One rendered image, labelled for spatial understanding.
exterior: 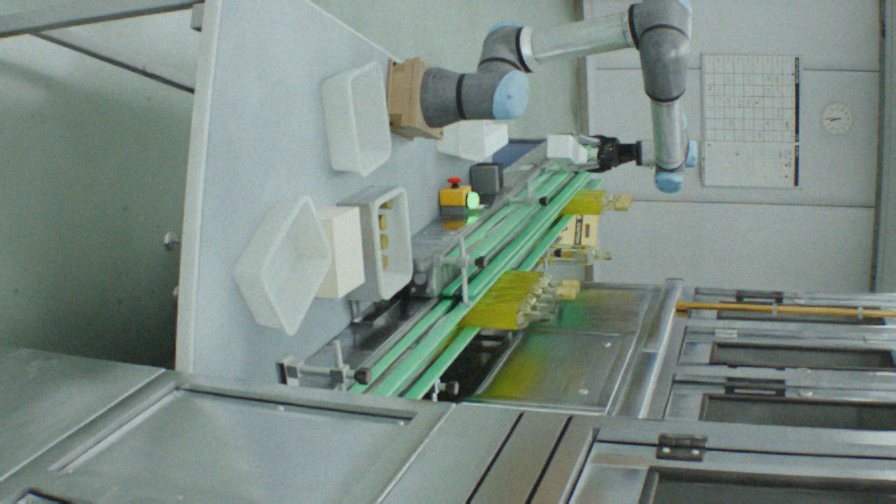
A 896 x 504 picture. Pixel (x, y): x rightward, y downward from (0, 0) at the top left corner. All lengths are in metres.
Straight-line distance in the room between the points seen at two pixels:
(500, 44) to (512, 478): 1.36
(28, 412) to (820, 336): 1.93
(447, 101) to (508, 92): 0.15
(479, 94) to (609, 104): 5.95
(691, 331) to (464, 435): 1.43
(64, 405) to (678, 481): 0.87
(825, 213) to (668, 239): 1.47
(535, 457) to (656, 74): 1.11
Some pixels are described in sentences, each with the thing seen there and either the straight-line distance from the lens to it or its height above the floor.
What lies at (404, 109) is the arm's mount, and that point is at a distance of 2.12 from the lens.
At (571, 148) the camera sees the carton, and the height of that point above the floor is 1.12.
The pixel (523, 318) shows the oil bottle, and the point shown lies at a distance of 2.10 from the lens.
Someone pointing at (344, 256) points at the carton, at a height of 0.83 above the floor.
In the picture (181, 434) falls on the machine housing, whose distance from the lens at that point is 1.23.
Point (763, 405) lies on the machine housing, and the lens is 2.07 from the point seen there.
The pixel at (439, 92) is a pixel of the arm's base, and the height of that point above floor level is 0.88.
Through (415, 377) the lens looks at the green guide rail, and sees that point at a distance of 1.91.
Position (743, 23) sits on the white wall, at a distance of 7.83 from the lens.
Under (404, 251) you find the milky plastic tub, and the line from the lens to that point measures 2.05.
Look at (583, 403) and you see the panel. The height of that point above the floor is 1.26.
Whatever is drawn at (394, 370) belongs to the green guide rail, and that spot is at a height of 0.94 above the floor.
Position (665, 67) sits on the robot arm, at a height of 1.42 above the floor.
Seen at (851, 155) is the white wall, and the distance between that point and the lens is 7.99.
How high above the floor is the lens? 1.63
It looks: 20 degrees down
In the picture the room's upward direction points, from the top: 92 degrees clockwise
